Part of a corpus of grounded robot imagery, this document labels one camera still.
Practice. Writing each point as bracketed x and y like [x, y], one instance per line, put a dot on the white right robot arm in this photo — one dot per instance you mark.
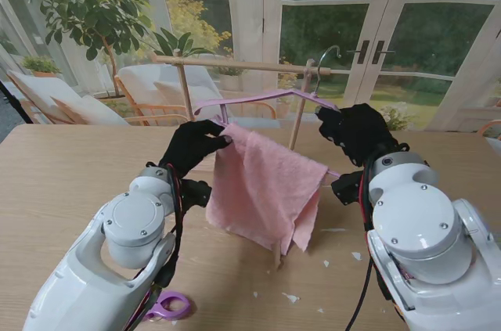
[422, 229]

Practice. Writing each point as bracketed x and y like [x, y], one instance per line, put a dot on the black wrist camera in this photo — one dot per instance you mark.
[346, 190]
[197, 194]

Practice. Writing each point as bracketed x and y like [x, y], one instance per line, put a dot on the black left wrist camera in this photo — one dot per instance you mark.
[197, 194]

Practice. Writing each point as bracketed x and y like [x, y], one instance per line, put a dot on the white cushioned lounge chair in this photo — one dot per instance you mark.
[141, 80]
[43, 92]

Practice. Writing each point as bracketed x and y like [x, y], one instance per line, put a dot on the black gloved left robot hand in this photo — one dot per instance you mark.
[192, 145]

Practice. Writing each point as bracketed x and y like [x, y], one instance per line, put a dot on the purple clothes hanger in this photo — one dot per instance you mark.
[250, 99]

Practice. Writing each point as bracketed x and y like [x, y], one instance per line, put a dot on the white flowering pot plant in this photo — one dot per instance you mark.
[403, 117]

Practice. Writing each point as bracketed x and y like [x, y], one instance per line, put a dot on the purple plastic clothes peg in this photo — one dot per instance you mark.
[162, 307]

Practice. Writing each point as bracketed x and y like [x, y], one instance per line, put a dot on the leafy potted tree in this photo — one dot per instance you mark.
[90, 6]

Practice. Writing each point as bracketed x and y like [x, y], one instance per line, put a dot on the pink square towel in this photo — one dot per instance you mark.
[266, 186]

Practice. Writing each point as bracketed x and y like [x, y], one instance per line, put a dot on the small green pot plant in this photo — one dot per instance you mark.
[39, 65]

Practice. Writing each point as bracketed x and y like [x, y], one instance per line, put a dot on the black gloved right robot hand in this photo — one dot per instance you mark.
[364, 131]

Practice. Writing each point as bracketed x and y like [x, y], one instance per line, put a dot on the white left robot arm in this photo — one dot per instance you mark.
[133, 221]

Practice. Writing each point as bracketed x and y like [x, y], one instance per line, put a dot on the wooden hanging rack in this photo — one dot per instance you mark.
[242, 65]

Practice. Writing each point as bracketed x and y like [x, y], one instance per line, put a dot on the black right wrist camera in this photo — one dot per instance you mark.
[346, 190]

